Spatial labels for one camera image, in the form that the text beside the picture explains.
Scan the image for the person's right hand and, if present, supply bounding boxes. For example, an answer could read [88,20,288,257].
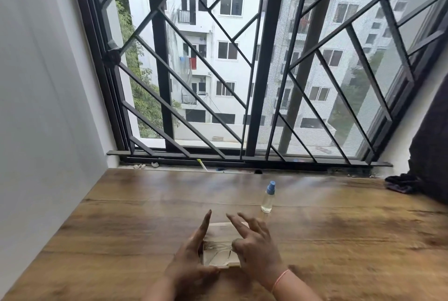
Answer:
[226,212,290,290]

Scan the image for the person's left hand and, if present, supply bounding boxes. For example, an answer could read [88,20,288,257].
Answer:
[164,210,223,295]

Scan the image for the clear plastic case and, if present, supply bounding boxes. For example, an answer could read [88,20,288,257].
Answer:
[201,221,250,270]

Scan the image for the person's left forearm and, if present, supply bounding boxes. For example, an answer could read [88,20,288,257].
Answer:
[141,276,186,301]

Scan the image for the person's right forearm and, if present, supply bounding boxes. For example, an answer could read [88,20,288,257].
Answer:
[272,272,324,301]

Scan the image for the thin-framed eyeglasses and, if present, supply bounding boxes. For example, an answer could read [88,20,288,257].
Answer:
[204,241,234,254]

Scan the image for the clear spray bottle blue cap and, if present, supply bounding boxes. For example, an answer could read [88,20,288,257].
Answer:
[260,181,277,214]

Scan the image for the pink wrist thread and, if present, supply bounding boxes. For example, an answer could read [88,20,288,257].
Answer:
[271,269,291,294]

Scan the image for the white debris bits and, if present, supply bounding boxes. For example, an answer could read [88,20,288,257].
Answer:
[130,161,161,170]

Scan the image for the black metal window grille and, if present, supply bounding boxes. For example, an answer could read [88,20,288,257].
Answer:
[68,0,448,169]

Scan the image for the dark crumpled cloth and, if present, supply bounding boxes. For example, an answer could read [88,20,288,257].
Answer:
[384,173,422,194]

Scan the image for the grey window insect screen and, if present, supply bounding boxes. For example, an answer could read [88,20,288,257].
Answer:
[266,0,448,158]

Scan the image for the green tree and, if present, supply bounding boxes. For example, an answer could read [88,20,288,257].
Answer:
[108,0,182,138]

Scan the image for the white apartment building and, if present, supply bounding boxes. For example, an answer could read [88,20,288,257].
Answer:
[119,0,431,147]

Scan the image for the dark curtain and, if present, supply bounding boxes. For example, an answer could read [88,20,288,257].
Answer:
[408,73,448,207]

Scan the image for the black window frame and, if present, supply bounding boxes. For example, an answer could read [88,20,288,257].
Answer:
[66,0,448,172]

